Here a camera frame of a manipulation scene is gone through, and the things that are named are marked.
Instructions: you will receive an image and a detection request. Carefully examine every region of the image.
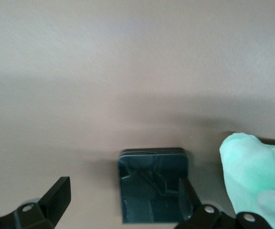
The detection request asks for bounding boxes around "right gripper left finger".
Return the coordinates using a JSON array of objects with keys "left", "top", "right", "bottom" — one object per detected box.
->
[{"left": 0, "top": 176, "right": 71, "bottom": 229}]

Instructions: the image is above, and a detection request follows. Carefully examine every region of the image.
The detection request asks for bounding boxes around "black smartphone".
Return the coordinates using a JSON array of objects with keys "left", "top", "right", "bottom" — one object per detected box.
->
[{"left": 117, "top": 147, "right": 195, "bottom": 225}]

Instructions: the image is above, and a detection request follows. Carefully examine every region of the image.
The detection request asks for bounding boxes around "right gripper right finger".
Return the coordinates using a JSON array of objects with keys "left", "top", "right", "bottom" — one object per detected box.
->
[{"left": 174, "top": 177, "right": 275, "bottom": 229}]

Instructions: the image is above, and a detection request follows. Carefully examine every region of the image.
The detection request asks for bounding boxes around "green dinosaur plush toy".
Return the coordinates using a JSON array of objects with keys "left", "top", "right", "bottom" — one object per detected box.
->
[{"left": 219, "top": 132, "right": 275, "bottom": 229}]

